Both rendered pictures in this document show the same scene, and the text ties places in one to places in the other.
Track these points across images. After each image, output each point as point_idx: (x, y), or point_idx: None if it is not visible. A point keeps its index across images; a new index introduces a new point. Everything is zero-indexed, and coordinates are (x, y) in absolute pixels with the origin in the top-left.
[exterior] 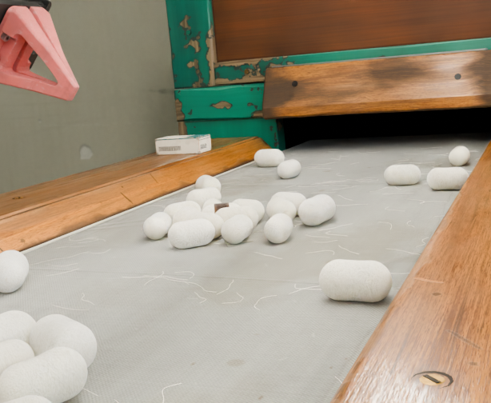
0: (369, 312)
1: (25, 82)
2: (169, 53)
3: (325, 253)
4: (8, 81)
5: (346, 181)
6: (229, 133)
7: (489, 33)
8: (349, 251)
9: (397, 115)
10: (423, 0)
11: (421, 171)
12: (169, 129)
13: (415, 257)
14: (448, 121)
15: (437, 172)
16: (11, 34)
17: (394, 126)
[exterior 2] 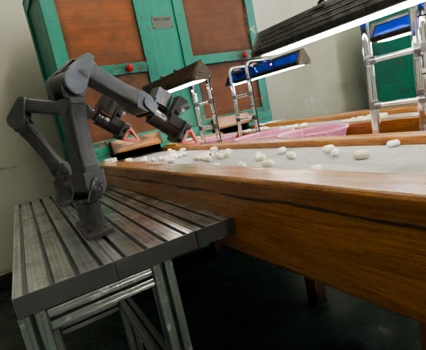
0: (218, 151)
1: (131, 139)
2: None
3: (196, 153)
4: (128, 139)
5: (160, 156)
6: (98, 161)
7: (154, 128)
8: (198, 153)
9: (127, 152)
10: (139, 123)
11: (166, 153)
12: None
13: (207, 151)
14: (139, 151)
15: (182, 148)
16: (130, 130)
17: (127, 155)
